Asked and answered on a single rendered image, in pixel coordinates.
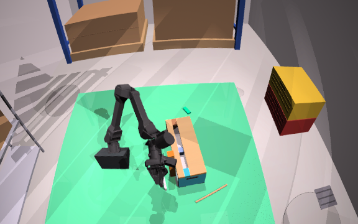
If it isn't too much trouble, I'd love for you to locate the small teal block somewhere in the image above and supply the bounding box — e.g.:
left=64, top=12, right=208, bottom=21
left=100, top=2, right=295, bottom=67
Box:
left=183, top=107, right=191, bottom=114

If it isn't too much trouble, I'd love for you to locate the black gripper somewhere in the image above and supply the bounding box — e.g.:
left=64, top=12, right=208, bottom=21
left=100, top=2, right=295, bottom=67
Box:
left=145, top=150, right=168, bottom=187

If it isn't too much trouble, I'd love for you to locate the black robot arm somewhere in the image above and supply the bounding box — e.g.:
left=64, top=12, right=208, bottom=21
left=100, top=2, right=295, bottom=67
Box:
left=104, top=84, right=177, bottom=168

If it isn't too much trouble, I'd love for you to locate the orange rectangular bar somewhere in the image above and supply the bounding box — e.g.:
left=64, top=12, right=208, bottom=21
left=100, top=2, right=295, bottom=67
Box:
left=167, top=151, right=176, bottom=177

